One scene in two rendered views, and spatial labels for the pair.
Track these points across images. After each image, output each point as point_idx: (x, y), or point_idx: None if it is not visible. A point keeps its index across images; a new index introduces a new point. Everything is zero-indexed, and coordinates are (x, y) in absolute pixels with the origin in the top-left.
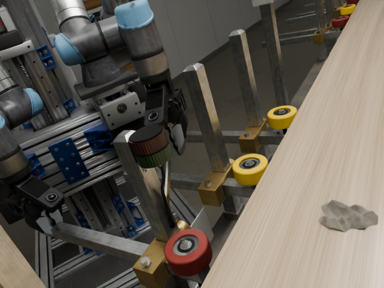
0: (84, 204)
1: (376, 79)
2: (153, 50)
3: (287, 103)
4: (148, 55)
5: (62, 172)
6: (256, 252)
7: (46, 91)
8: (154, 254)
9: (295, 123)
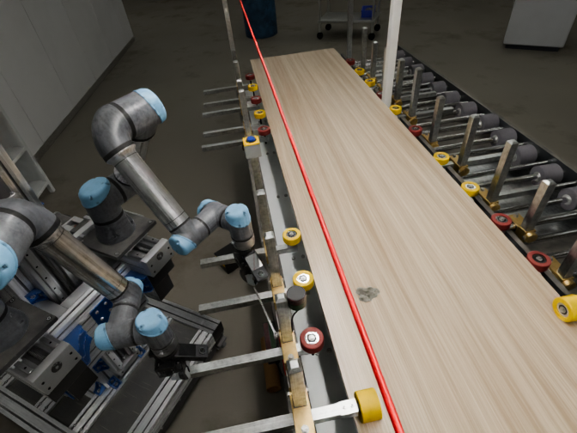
0: None
1: (327, 198)
2: (252, 234)
3: None
4: (250, 237)
5: None
6: (345, 326)
7: None
8: (289, 350)
9: (306, 241)
